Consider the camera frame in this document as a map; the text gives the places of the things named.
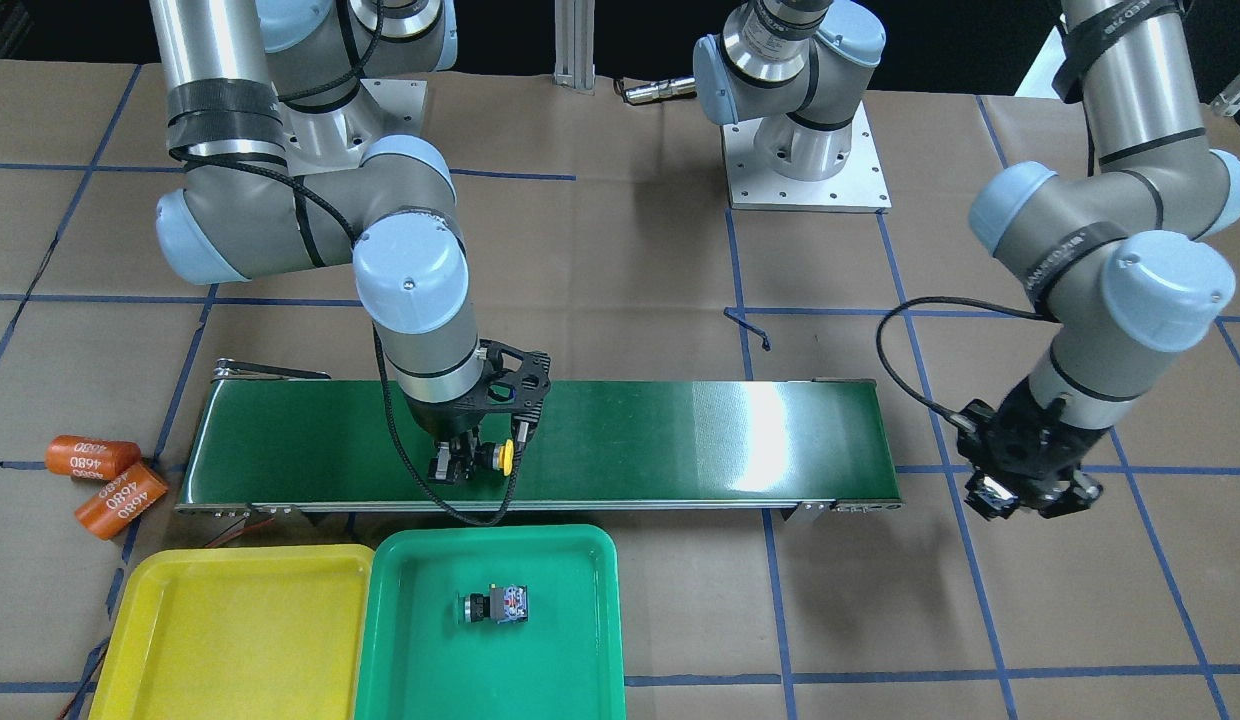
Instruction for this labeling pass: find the green push button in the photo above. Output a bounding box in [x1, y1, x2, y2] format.
[963, 471, 1021, 520]

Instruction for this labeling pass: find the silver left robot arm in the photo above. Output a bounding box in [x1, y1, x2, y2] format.
[692, 1, 1240, 519]

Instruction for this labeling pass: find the yellow plastic tray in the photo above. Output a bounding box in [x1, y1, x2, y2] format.
[91, 544, 373, 719]

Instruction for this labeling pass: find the green push button moved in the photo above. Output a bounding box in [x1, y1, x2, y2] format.
[458, 584, 529, 625]

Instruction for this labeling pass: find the green conveyor belt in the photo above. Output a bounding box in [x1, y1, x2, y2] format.
[176, 378, 901, 512]

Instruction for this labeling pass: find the green plastic tray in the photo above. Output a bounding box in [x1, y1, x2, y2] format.
[355, 525, 626, 719]

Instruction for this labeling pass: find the aluminium frame post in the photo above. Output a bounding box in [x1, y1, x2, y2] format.
[553, 0, 596, 95]

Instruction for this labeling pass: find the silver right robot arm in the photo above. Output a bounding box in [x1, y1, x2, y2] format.
[150, 1, 548, 485]

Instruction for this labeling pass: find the orange cylinder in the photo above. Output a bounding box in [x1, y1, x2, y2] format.
[43, 436, 143, 480]
[73, 462, 169, 542]

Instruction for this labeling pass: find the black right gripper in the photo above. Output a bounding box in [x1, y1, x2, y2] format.
[405, 338, 551, 486]

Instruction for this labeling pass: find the yellow push button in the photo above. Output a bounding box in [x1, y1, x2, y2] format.
[458, 436, 518, 480]

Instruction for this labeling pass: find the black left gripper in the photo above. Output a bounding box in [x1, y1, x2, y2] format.
[957, 379, 1104, 518]

